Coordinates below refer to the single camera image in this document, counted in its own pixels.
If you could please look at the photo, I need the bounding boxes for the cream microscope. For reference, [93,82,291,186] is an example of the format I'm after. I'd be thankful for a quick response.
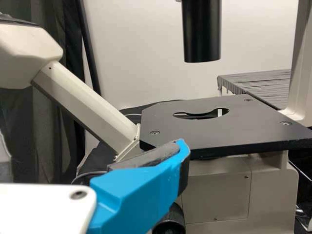
[0,0,312,234]

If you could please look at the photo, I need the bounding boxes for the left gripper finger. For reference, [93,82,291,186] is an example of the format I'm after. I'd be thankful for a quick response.
[86,138,191,234]

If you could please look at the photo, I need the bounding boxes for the black platform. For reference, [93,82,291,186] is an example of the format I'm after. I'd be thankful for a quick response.
[216,69,293,111]

